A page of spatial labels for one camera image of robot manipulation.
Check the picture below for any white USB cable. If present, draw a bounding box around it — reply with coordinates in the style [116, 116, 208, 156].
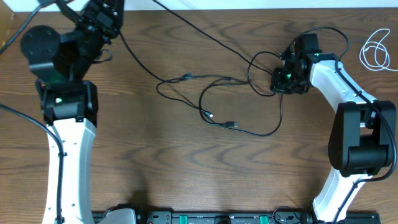
[359, 28, 398, 72]

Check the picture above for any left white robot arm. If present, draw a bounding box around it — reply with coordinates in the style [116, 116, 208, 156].
[21, 0, 124, 223]

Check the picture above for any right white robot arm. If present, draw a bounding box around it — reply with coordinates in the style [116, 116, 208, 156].
[271, 34, 397, 223]

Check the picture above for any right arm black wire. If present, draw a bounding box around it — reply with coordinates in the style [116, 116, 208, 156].
[294, 26, 398, 224]

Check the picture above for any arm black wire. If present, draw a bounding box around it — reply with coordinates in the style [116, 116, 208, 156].
[294, 26, 398, 224]
[0, 0, 66, 224]

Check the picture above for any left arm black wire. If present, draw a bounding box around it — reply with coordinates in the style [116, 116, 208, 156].
[0, 0, 66, 224]

